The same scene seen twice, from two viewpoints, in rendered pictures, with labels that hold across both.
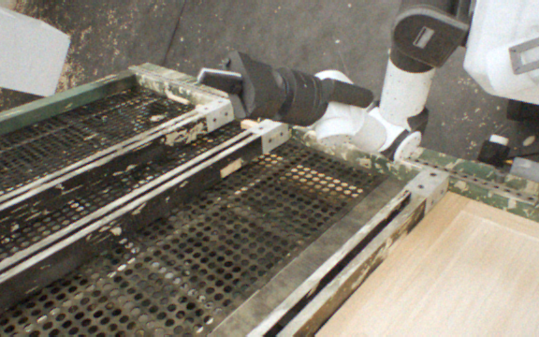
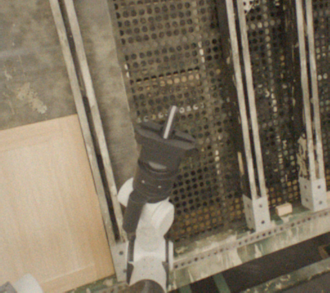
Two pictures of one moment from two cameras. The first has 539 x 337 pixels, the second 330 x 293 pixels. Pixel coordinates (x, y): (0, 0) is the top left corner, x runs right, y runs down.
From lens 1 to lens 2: 0.55 m
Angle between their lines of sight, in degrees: 39
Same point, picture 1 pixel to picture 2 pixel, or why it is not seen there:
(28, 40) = not seen: outside the picture
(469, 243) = (69, 242)
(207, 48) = not seen: outside the picture
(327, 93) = (133, 193)
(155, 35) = not seen: outside the picture
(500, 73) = (23, 281)
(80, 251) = (225, 33)
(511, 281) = (31, 237)
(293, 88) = (144, 170)
